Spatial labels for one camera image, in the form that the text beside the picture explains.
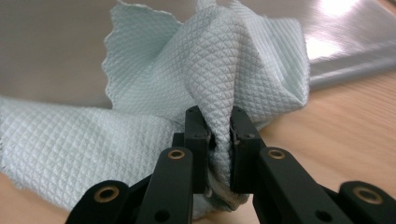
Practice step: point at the light blue cleaning cloth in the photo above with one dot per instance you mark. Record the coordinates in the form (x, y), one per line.
(218, 68)

